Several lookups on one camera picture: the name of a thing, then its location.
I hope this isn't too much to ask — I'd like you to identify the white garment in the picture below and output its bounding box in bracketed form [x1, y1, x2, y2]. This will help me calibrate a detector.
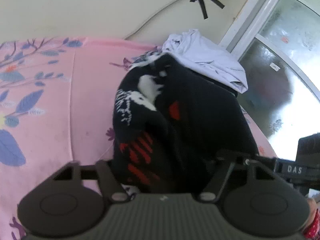
[162, 29, 249, 94]

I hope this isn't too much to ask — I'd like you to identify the white-framed frosted window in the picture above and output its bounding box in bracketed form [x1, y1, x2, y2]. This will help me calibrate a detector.
[219, 0, 320, 162]

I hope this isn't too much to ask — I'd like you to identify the black garment with red print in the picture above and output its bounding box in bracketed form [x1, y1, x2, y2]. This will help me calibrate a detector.
[112, 54, 260, 194]

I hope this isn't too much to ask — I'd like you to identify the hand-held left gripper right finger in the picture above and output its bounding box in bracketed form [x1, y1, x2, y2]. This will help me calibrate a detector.
[199, 149, 276, 203]

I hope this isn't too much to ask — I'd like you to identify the pink floral bedsheet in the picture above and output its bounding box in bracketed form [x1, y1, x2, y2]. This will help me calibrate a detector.
[0, 37, 280, 240]

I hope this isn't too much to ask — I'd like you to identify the white wall cable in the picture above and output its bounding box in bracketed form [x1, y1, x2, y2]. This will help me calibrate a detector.
[123, 0, 194, 41]

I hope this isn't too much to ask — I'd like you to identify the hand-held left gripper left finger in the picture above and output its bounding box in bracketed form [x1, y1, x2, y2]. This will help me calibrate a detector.
[53, 160, 129, 203]

